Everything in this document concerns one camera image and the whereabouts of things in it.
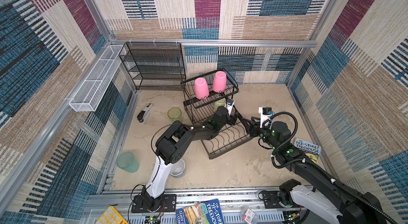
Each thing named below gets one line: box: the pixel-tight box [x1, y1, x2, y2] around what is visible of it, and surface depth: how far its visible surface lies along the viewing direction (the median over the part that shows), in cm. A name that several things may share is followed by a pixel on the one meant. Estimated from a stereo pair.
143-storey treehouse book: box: [293, 137, 322, 165], surface depth 89 cm
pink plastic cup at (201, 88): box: [193, 77, 210, 100], surface depth 84 cm
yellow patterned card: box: [95, 205, 129, 224], surface depth 71 cm
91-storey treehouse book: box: [175, 198, 225, 224], surface depth 70 cm
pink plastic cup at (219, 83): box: [212, 70, 227, 94], surface depth 88 cm
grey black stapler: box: [137, 102, 153, 125], surface depth 104 cm
